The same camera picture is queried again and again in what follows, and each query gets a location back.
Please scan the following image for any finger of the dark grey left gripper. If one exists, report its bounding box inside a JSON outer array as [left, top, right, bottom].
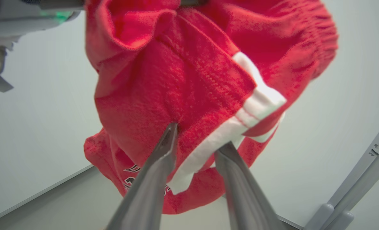
[[179, 0, 209, 7]]

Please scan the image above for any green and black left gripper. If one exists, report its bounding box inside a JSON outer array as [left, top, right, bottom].
[[0, 0, 85, 41]]

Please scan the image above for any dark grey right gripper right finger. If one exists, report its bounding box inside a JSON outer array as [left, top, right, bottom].
[[214, 142, 286, 230]]

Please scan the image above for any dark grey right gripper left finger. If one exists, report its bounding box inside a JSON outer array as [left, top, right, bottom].
[[106, 123, 179, 230]]

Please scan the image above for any red and white shirt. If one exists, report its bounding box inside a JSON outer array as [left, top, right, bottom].
[[83, 0, 339, 215]]

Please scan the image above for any grey long partition bottom rail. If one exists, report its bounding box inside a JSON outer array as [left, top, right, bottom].
[[277, 215, 305, 230]]

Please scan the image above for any grey short partition bottom rail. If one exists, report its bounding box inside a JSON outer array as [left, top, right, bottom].
[[0, 164, 94, 227]]

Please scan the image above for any grey partition post double foot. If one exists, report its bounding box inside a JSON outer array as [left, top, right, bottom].
[[303, 110, 379, 230]]

